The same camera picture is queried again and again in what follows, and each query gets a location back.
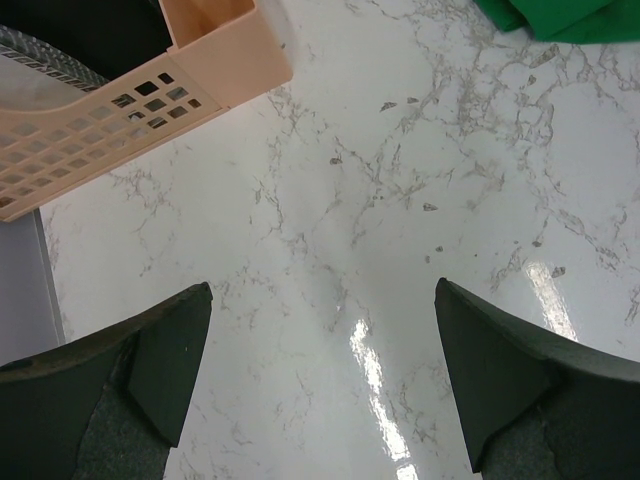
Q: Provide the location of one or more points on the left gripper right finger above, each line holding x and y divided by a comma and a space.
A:
533, 404

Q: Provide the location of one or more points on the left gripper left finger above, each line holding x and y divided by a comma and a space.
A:
110, 405

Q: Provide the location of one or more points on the green t shirt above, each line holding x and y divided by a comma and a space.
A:
567, 21

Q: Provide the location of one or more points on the black binder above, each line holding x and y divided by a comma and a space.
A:
110, 37

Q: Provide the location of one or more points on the peach file organizer basket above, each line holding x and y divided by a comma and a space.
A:
62, 124

